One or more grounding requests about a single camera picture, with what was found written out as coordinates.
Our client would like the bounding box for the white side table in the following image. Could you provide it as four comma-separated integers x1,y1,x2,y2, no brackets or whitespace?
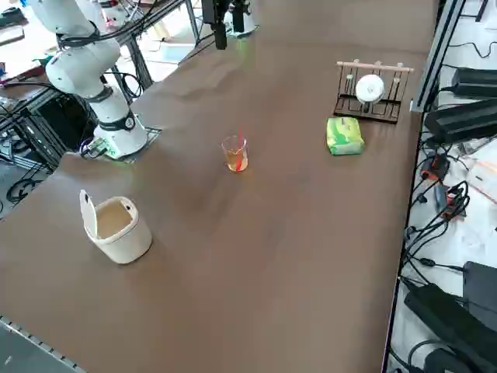
382,0,497,373

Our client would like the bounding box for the green tissue pack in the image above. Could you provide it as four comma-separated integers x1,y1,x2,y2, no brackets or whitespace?
325,117,366,157

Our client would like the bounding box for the aluminium frame strut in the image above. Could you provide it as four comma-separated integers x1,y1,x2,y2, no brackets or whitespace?
120,37,155,98

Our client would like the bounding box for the black wire rack wooden bar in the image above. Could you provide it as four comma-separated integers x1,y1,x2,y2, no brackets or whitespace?
332,60,415,125

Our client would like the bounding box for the black square box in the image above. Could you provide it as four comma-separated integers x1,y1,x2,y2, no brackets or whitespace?
463,260,497,331

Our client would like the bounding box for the orange black clamp device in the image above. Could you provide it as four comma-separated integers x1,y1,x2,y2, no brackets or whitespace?
433,181,471,223
421,153,451,182

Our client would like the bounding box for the cream trash bin with lid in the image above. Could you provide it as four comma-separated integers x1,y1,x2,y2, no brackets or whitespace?
79,189,153,265

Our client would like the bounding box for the black equipment frame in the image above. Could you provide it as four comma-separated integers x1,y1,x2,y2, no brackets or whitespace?
0,83,98,174

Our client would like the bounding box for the red stirring stick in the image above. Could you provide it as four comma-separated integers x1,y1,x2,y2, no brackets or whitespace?
235,130,246,172

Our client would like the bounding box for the clear measuring cup yellow liquid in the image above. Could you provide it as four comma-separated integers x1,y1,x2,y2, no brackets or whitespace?
221,134,249,174

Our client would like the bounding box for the pink white box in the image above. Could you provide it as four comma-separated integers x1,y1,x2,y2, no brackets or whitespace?
464,157,497,205

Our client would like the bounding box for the long black box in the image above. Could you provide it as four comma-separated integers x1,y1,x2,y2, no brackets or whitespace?
424,98,497,144
403,283,497,373

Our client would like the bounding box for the aluminium frame post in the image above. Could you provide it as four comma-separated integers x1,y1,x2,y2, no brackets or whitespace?
412,0,467,113

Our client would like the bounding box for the grey metal edge rail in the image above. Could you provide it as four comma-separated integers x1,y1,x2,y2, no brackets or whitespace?
0,314,89,373

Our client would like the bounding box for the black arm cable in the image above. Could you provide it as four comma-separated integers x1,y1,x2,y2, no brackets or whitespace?
57,0,183,51

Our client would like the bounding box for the black power brick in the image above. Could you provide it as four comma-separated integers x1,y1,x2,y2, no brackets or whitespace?
452,66,497,99

